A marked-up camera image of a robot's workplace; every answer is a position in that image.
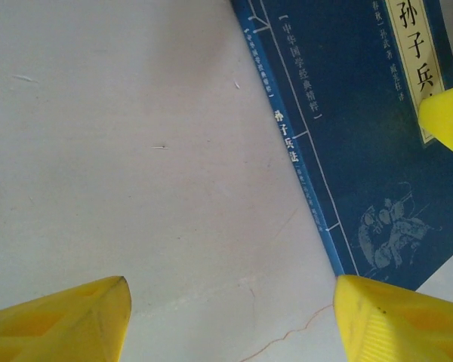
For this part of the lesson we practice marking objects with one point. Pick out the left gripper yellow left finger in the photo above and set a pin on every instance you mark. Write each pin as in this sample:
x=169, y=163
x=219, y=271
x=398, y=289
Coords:
x=53, y=332

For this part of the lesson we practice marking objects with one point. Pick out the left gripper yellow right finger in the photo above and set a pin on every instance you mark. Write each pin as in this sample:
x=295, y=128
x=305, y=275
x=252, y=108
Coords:
x=400, y=332

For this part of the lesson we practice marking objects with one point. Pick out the navy book titled 孙子兵法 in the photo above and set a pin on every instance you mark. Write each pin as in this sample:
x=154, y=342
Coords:
x=362, y=151

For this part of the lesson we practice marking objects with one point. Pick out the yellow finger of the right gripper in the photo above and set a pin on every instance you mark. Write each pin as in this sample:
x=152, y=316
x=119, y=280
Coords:
x=449, y=120

